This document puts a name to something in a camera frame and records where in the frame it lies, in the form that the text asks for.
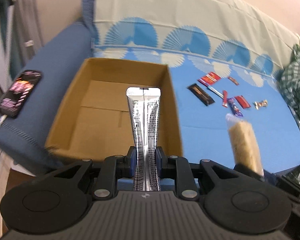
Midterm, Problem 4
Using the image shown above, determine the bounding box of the blue white patterned sheet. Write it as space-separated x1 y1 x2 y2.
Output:
93 0 300 172

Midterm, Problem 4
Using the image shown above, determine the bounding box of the black chocolate bar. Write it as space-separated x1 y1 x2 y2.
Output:
188 83 215 106

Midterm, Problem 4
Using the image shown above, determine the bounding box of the small brown red candy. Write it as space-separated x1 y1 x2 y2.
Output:
228 76 239 86

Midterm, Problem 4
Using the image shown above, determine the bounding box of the red chips packet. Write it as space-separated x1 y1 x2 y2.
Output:
198 72 221 86

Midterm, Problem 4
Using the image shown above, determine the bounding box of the silver snack sachet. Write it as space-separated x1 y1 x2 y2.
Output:
126 87 161 191

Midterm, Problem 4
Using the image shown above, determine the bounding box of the brown cardboard box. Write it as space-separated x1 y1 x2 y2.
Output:
45 58 183 162

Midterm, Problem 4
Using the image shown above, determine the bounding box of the red wafer bar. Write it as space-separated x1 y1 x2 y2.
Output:
235 95 251 109

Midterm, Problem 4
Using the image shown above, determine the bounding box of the black smartphone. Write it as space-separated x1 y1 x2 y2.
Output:
0 70 42 118

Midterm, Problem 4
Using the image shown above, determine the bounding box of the blue sofa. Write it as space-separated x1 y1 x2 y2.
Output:
0 0 300 181

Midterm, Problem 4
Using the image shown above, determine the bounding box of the gold candy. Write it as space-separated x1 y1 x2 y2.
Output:
254 100 268 110

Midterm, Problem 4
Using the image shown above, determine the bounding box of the purple chocolate bar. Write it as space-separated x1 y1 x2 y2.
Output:
227 98 243 117

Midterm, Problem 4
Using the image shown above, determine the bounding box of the white blue candy stick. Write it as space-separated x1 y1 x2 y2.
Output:
207 86 224 99

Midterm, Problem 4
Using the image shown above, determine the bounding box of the puffed rice snack packet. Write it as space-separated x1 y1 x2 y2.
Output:
225 114 264 177

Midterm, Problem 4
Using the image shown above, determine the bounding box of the thin red candy stick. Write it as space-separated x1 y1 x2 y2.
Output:
222 90 228 108

